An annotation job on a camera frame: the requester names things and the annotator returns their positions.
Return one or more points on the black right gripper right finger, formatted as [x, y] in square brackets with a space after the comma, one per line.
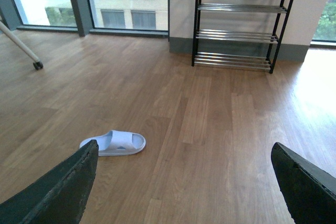
[309, 191]

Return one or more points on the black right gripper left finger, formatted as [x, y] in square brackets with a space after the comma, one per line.
[60, 195]

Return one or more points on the light blue slipper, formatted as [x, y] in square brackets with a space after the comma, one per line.
[118, 143]

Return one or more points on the black metal shoe rack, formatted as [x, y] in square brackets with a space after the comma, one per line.
[272, 39]

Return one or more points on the white chair leg with caster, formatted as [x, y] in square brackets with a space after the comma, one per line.
[38, 65]

